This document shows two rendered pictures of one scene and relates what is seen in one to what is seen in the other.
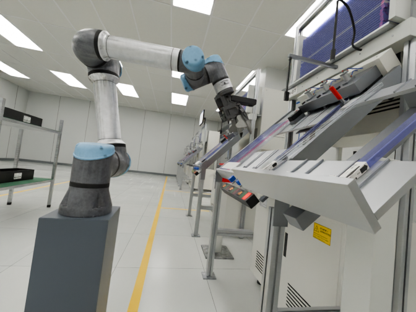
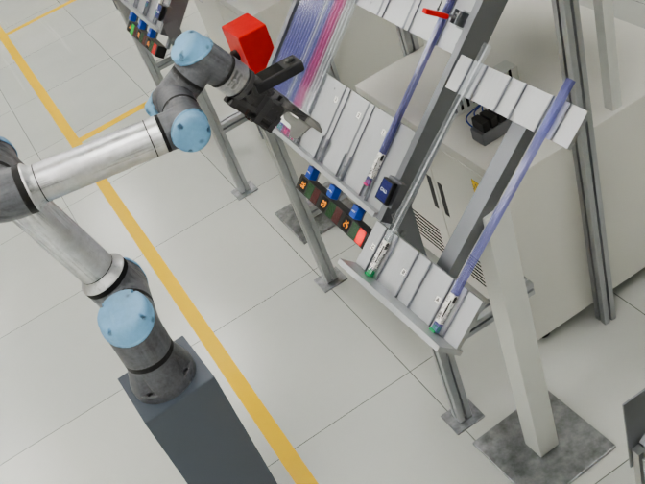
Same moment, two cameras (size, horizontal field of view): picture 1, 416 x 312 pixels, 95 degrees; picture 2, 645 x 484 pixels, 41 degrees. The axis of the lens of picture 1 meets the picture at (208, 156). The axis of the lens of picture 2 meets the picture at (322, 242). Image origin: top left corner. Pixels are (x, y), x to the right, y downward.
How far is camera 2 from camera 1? 1.41 m
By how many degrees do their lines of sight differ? 42
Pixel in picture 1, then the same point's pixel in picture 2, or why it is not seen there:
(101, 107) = (59, 245)
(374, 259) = (504, 293)
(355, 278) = (496, 304)
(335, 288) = not seen: hidden behind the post
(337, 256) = not seen: hidden behind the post
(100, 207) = (185, 366)
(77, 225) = (185, 401)
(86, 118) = not seen: outside the picture
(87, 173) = (152, 352)
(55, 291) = (206, 458)
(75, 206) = (167, 388)
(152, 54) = (125, 165)
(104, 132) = (91, 272)
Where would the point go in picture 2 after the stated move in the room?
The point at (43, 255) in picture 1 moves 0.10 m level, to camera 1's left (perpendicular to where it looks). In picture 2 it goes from (174, 444) to (133, 463)
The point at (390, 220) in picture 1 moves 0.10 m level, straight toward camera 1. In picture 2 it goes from (512, 256) to (496, 292)
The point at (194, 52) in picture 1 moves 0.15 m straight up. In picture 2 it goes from (193, 133) to (159, 64)
